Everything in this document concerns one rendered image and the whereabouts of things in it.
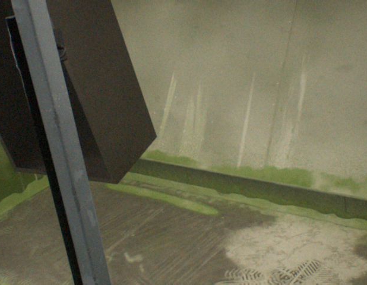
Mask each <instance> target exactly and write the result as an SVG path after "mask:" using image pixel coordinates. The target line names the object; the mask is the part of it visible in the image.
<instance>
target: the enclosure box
mask: <svg viewBox="0 0 367 285"><path fill-rule="evenodd" d="M46 5H47V9H48V13H49V18H50V22H51V24H52V28H53V29H60V30H61V32H62V36H63V40H64V44H65V48H66V49H67V55H68V60H67V61H65V62H64V61H63V62H61V66H62V71H63V74H64V79H65V84H66V87H67V92H68V97H69V102H70V105H71V110H72V114H73V118H74V120H75V125H76V128H77V133H78V137H79V141H80V146H81V151H82V154H83V159H84V164H85V167H86V172H87V176H88V180H89V181H94V182H102V183H111V184H116V185H117V184H118V183H119V182H120V181H121V180H122V179H123V177H124V176H125V175H126V174H127V173H128V172H129V170H130V169H131V168H132V167H133V165H134V164H135V163H136V162H137V161H138V159H139V158H140V157H141V156H142V155H143V154H144V152H145V151H146V150H147V149H148V148H149V146H150V145H151V144H152V143H153V141H154V140H155V139H156V138H157V134H156V131H155V129H154V125H153V122H152V120H151V116H150V113H149V111H148V108H147V105H146V102H145V99H144V96H143V92H142V91H141V87H140V84H139V81H138V78H137V75H136V72H135V69H134V68H133V66H132V62H131V59H130V57H129V53H128V50H127V48H126V44H125V41H124V38H123V35H122V32H121V29H120V26H119V23H118V20H117V17H116V14H115V11H114V9H113V5H112V2H111V0H46ZM12 15H15V14H14V9H13V6H12V3H11V0H0V142H1V144H2V147H3V149H4V151H5V153H6V155H7V157H8V159H9V161H10V163H11V165H12V167H13V169H14V171H18V172H27V173H35V174H41V175H47V173H46V168H45V164H44V161H43V157H42V152H41V149H40V145H39V141H38V138H37V136H36V131H35V128H34V124H33V120H32V117H31V113H30V108H29V104H28V101H27V96H26V92H25V89H24V84H23V82H22V79H21V75H20V71H19V69H18V68H17V64H16V61H15V58H14V52H13V51H12V47H11V43H10V39H11V38H10V34H9V31H8V26H7V21H6V18H7V17H10V16H12Z"/></svg>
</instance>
